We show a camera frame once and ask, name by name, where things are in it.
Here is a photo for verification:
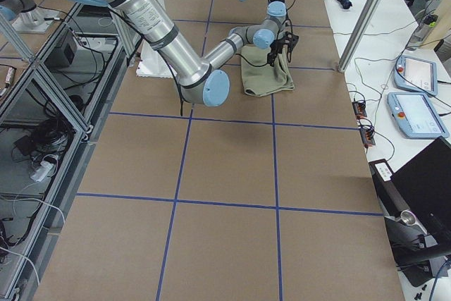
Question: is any olive green long-sleeve shirt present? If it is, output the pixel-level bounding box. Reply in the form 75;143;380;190
241;46;295;97

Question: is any blue teach pendant far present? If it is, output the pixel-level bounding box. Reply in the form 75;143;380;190
393;55;438;97

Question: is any blue teach pendant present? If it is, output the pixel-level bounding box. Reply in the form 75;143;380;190
393;55;438;97
387;92;450;140

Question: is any blue teach pendant near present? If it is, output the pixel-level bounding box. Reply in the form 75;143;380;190
387;92;450;140

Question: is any black laptop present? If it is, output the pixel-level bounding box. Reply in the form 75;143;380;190
369;137;450;266

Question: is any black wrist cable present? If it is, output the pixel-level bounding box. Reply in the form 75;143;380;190
172;50;283;117

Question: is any aluminium frame post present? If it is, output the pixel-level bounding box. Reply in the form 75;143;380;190
338;0;381;73

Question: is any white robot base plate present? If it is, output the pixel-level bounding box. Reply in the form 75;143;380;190
136;40;176;78

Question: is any aluminium frame side rail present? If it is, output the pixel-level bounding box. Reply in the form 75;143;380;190
1;0;140;300

